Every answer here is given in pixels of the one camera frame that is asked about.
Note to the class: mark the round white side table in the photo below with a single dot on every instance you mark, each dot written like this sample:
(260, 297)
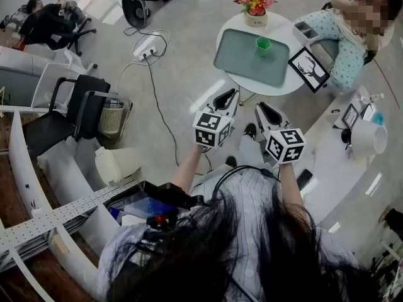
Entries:
(283, 27)

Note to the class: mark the grey-green rectangular plastic tray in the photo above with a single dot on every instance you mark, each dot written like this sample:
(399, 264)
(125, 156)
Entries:
(239, 58)

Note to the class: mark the white perforated beam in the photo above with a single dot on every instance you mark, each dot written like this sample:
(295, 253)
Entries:
(63, 214)

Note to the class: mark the white low table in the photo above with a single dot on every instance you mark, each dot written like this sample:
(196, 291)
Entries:
(333, 175)

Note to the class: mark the person's left forearm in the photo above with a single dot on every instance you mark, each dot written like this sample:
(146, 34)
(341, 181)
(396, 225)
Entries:
(185, 171)

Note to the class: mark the grey cabinet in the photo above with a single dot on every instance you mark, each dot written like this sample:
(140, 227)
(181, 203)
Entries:
(15, 74)

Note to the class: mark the white two-compartment box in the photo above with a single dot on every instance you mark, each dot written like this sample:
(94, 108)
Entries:
(306, 31)

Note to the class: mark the black chest-mounted screen device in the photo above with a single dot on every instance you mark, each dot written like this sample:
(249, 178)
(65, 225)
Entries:
(167, 193)

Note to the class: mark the person's striped shirt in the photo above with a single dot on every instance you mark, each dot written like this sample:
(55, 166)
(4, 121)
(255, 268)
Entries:
(252, 200)

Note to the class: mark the beige wicker basket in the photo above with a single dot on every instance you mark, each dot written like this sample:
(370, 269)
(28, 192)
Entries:
(111, 119)

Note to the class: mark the black lamp base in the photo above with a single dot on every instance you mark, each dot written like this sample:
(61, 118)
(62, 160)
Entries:
(345, 135)

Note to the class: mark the white curved shelf unit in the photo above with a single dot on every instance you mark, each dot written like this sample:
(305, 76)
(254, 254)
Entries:
(22, 168)

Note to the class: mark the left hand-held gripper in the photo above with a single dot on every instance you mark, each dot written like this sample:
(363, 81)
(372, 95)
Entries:
(209, 131)

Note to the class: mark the person's grey trouser leg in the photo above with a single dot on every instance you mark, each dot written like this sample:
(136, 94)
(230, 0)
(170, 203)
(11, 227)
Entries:
(252, 151)

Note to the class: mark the black swivel office chair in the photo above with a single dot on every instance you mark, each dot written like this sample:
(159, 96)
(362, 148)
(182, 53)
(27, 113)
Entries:
(78, 35)

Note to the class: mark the grey chair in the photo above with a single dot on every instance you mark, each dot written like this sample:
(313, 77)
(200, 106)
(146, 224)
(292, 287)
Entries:
(327, 47)

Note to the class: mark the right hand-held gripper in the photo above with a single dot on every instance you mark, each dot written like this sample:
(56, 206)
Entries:
(285, 146)

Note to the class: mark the black armchair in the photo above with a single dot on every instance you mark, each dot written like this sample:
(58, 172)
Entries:
(85, 105)

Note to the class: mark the black and white wheeled device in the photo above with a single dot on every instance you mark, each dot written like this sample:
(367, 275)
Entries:
(135, 8)

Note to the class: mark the white waste bin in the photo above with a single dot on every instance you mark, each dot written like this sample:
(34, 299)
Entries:
(116, 165)

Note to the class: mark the white power strip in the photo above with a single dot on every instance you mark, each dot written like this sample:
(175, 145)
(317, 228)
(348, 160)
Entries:
(145, 53)

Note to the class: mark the white lamp shade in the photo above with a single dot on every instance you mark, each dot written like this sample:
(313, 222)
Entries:
(365, 138)

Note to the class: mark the green hexagonal cup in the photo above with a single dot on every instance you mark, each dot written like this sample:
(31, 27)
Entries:
(263, 44)

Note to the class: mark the white pot of flowers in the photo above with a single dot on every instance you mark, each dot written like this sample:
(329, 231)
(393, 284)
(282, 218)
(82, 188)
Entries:
(255, 8)

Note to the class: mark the black sneaker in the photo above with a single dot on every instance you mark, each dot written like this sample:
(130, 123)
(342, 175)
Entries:
(250, 131)
(231, 161)

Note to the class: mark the teal glass ornament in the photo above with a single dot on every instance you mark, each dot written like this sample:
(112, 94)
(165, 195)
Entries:
(378, 119)

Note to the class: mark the clear glass bottle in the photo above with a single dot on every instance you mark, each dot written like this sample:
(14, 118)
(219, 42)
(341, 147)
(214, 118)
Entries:
(371, 97)

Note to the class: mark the black framed deer picture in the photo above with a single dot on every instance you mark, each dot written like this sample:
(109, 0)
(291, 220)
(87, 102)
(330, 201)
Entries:
(308, 69)

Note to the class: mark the person's right forearm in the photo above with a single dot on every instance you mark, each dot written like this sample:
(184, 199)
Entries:
(290, 184)

